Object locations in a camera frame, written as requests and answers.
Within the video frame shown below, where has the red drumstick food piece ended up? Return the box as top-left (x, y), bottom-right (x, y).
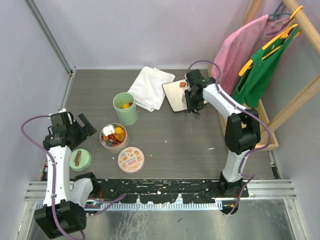
top-left (101, 134), bottom-right (118, 144)

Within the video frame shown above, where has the round silver tin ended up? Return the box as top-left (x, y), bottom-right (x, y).
top-left (99, 123), bottom-right (129, 153)

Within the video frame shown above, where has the yellow corn cob piece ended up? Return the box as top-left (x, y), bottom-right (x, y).
top-left (115, 127), bottom-right (123, 135)

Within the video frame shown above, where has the orange roasted food piece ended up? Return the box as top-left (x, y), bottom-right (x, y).
top-left (112, 142), bottom-right (122, 147)

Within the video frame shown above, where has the orange crinkled food piece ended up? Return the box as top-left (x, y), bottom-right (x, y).
top-left (113, 131), bottom-right (126, 142)

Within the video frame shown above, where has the tall green canister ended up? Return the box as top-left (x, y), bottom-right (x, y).
top-left (112, 92), bottom-right (138, 125)

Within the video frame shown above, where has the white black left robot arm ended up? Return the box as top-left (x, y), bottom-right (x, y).
top-left (34, 109), bottom-right (100, 240)

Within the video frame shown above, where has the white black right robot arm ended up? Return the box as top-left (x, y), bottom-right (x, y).
top-left (184, 69), bottom-right (261, 197)

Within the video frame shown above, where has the bacon slice piece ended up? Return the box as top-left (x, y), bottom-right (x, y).
top-left (179, 81), bottom-right (187, 88)

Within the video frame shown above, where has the white square plate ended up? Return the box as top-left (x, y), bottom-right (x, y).
top-left (162, 79), bottom-right (207, 115)

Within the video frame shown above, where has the green canister lid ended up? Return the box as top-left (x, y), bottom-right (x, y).
top-left (69, 148), bottom-right (92, 172)

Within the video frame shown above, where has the white folded cloth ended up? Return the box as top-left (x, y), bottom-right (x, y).
top-left (128, 66), bottom-right (176, 112)

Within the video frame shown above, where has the round bakery tin lid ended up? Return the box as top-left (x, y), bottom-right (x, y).
top-left (117, 146), bottom-right (145, 174)

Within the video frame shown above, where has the green shirt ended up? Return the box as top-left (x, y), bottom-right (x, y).
top-left (232, 25), bottom-right (301, 108)

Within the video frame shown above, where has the pink shirt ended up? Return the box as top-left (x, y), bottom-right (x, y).
top-left (211, 14), bottom-right (290, 96)

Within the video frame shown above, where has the yellow hanger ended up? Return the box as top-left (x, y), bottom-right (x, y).
top-left (238, 5), bottom-right (304, 77)

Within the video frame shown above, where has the grey hanger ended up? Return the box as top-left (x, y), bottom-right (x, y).
top-left (265, 2), bottom-right (291, 37)

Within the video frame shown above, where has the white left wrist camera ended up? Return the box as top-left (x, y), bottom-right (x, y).
top-left (58, 108), bottom-right (68, 115)

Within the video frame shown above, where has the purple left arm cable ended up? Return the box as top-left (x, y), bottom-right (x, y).
top-left (21, 114), bottom-right (127, 240)

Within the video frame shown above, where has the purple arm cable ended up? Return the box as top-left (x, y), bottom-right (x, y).
top-left (21, 114), bottom-right (127, 240)
top-left (187, 59), bottom-right (273, 216)

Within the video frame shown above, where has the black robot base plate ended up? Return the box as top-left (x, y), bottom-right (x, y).
top-left (88, 178), bottom-right (242, 204)

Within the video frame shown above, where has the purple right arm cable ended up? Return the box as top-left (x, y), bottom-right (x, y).
top-left (187, 59), bottom-right (273, 216)

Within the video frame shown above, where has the aluminium rail frame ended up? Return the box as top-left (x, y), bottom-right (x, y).
top-left (23, 178), bottom-right (298, 211)

